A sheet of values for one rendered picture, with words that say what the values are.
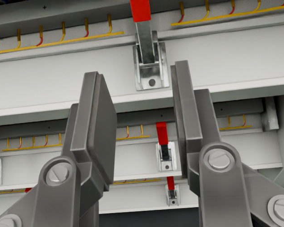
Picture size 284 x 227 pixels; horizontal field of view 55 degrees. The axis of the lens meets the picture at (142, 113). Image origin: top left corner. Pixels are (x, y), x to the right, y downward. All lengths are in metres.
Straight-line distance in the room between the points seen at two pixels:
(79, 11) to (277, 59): 0.17
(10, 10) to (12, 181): 0.28
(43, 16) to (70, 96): 0.07
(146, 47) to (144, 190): 0.42
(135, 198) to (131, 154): 0.20
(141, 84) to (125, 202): 0.41
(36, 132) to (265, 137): 0.33
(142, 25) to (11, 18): 0.12
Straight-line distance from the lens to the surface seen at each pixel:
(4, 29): 0.28
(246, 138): 0.41
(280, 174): 0.46
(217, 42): 0.25
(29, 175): 0.46
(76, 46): 0.25
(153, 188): 0.58
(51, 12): 0.25
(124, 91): 0.23
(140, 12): 0.19
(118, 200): 0.60
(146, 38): 0.20
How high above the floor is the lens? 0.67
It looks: 57 degrees down
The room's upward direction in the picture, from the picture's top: 15 degrees counter-clockwise
